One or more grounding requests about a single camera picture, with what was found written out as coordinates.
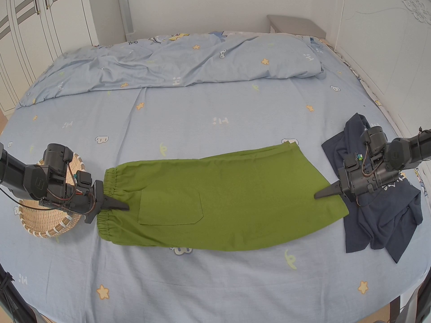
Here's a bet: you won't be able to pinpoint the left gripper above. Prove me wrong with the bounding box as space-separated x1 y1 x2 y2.
62 180 105 225

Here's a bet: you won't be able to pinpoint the grey bedside table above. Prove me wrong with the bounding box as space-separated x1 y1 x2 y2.
267 14 326 37

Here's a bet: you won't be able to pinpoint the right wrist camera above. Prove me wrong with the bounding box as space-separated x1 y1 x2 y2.
343 152 363 175

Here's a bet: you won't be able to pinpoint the pale blue quilt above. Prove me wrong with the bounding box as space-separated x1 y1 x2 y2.
18 31 326 107

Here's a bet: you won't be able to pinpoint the dark blue garment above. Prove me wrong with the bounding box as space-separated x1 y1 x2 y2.
321 113 424 264

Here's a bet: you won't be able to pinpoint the green shorts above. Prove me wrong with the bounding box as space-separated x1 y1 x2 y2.
97 143 349 251

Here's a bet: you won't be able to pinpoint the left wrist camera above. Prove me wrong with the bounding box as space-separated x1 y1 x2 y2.
75 170 93 190

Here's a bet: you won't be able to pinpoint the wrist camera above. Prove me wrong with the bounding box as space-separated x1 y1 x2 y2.
343 152 363 175
75 170 93 190

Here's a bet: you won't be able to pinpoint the round woven basket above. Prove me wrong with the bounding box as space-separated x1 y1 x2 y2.
18 153 87 240

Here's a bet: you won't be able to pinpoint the white wardrobe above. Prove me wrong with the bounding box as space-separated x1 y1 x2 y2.
0 0 99 113

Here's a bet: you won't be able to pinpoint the bed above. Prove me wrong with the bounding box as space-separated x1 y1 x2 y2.
0 0 431 323

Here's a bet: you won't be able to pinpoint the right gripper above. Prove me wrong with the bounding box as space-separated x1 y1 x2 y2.
338 166 402 203

